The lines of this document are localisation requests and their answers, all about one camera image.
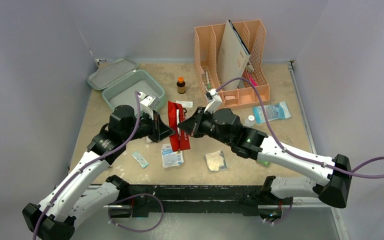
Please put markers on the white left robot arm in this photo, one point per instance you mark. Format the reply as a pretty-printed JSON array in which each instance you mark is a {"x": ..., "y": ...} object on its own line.
[{"x": 58, "y": 215}]

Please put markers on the brown bottle orange cap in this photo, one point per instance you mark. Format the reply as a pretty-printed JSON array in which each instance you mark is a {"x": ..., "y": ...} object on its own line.
[{"x": 181, "y": 85}]

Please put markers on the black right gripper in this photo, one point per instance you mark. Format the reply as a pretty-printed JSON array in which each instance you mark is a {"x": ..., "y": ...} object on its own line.
[{"x": 199, "y": 122}]

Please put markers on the gauze in clear bag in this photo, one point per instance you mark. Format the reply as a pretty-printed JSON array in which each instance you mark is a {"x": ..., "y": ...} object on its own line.
[{"x": 215, "y": 161}]

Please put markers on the beige folder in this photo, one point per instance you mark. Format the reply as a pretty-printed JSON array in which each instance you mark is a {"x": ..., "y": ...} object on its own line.
[{"x": 232, "y": 58}]

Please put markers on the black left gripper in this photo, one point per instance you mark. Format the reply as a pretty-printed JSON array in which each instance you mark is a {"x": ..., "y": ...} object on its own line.
[{"x": 157, "y": 135}]

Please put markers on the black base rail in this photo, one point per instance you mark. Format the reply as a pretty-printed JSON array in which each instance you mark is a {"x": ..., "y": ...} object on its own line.
[{"x": 247, "y": 200}]

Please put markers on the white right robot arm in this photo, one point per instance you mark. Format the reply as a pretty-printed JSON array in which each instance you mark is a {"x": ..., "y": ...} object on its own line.
[{"x": 322, "y": 177}]

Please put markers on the peach desk file organizer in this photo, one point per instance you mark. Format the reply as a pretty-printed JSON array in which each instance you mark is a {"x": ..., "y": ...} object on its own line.
[{"x": 207, "y": 40}]

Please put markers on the teal plaster strip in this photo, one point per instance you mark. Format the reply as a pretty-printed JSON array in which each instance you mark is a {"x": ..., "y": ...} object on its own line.
[{"x": 140, "y": 160}]

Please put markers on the white blue mask packet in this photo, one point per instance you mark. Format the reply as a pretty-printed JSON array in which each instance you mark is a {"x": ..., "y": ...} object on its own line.
[{"x": 171, "y": 158}]

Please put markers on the green medicine case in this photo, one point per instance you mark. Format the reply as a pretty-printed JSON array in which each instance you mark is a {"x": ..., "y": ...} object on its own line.
[{"x": 120, "y": 79}]

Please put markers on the pink item in organizer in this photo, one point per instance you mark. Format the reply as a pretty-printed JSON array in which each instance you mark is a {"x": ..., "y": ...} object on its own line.
[{"x": 251, "y": 79}]

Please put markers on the small green box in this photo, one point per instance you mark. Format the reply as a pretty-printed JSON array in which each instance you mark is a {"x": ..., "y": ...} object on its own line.
[{"x": 265, "y": 164}]

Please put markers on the white plaster packet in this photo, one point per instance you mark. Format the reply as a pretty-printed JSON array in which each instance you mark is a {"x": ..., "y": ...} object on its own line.
[{"x": 185, "y": 104}]

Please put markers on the blue wet wipes pack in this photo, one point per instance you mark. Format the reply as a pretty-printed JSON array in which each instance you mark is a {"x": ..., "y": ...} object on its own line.
[{"x": 278, "y": 111}]

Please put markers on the clear bag alcohol pads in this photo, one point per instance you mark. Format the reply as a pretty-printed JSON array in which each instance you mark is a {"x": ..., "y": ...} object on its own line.
[{"x": 148, "y": 140}]

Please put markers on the small white bottle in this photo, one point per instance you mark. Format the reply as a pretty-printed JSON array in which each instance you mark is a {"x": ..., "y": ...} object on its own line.
[{"x": 250, "y": 121}]

